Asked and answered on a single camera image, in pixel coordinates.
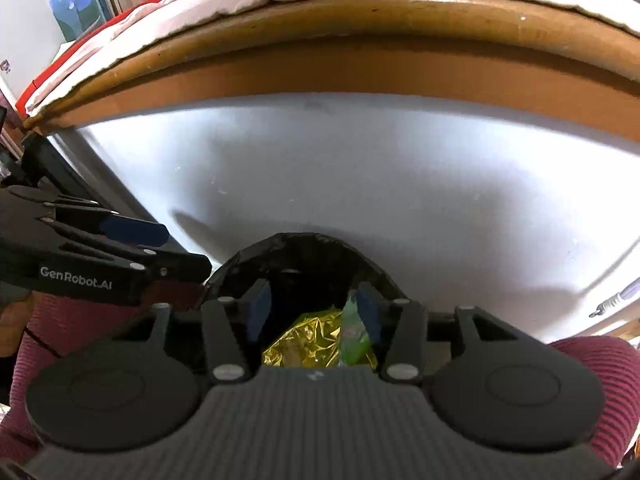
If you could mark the gold foil wrapper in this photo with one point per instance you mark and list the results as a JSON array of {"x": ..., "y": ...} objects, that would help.
[{"x": 311, "y": 342}]

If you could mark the red pink cloth pouch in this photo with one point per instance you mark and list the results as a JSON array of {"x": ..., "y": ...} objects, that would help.
[{"x": 87, "y": 57}]

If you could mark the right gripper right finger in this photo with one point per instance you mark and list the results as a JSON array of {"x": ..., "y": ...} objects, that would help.
[{"x": 397, "y": 330}]

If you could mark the left hand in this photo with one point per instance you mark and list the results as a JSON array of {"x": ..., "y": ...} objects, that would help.
[{"x": 14, "y": 319}]

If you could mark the green white wrapper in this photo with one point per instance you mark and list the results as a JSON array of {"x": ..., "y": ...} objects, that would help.
[{"x": 354, "y": 345}]

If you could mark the black trash bin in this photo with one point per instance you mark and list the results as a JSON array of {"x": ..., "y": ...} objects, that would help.
[{"x": 307, "y": 273}]

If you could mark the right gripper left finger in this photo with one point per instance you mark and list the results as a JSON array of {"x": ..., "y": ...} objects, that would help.
[{"x": 231, "y": 330}]

